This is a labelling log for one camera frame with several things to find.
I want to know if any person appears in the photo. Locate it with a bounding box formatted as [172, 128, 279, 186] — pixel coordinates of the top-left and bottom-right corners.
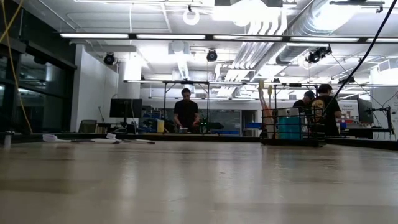
[310, 83, 343, 137]
[292, 90, 317, 110]
[172, 87, 201, 134]

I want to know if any black computer monitor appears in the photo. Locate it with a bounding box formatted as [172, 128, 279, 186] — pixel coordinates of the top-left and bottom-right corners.
[356, 97, 374, 124]
[109, 98, 143, 125]

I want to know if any long ceiling light bar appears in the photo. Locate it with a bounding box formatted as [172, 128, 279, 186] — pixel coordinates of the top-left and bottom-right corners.
[213, 34, 283, 42]
[136, 34, 206, 40]
[290, 37, 361, 43]
[59, 33, 130, 39]
[366, 37, 398, 44]

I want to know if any round white ceiling lamp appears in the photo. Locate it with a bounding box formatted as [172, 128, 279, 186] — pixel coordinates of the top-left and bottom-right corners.
[182, 7, 201, 27]

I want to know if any purple white toothbrush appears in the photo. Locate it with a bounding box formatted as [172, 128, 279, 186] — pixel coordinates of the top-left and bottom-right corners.
[105, 133, 156, 145]
[42, 133, 123, 144]

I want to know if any dark office chair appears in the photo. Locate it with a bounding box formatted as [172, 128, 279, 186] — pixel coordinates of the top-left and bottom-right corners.
[78, 119, 98, 134]

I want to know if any black metal frame station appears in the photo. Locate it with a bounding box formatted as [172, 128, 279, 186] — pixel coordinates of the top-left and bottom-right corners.
[162, 80, 210, 134]

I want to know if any black aluminium table frame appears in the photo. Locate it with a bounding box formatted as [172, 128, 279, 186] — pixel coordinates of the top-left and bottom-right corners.
[0, 132, 398, 151]

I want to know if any black wire basket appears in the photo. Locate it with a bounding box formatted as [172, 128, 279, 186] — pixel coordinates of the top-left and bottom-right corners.
[260, 105, 326, 147]

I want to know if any black ceiling camera rig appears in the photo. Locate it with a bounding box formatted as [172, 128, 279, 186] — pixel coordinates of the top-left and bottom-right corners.
[305, 44, 333, 65]

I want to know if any black hanging cable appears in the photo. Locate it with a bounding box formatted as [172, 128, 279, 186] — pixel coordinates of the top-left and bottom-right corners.
[323, 0, 398, 115]

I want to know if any yellow hanging cable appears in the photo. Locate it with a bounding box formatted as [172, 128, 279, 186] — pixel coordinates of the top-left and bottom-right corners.
[0, 0, 34, 134]

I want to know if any small white cylinder post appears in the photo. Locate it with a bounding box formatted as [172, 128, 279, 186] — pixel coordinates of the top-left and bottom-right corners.
[3, 130, 15, 150]

